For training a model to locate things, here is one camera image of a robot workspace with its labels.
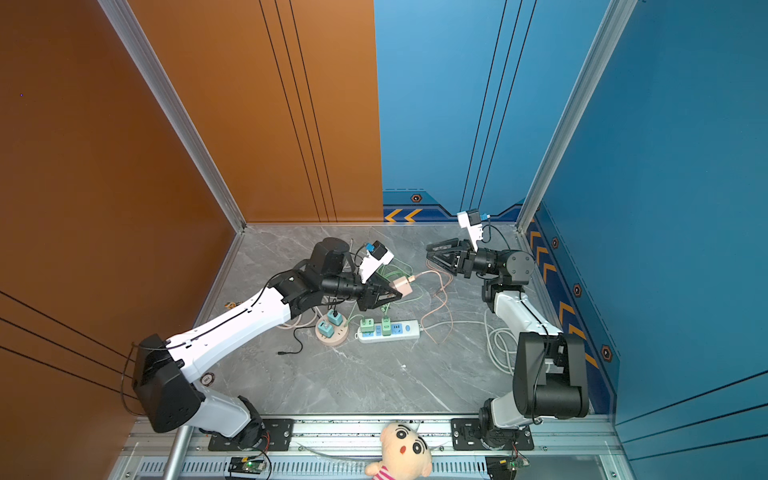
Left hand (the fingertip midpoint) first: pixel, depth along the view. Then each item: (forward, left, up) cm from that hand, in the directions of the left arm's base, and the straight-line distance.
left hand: (398, 290), depth 70 cm
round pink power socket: (-1, +17, -25) cm, 30 cm away
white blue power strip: (+1, -3, -24) cm, 24 cm away
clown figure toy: (+10, +55, -26) cm, 61 cm away
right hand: (+5, -7, +5) cm, 10 cm away
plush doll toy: (-30, -2, -18) cm, 36 cm away
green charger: (0, +9, -19) cm, 21 cm away
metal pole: (-30, +51, -25) cm, 64 cm away
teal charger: (-1, +20, -20) cm, 29 cm away
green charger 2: (0, +3, -19) cm, 20 cm away
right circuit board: (-32, -26, -28) cm, 49 cm away
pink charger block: (0, -1, +2) cm, 2 cm away
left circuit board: (-32, +36, -28) cm, 56 cm away
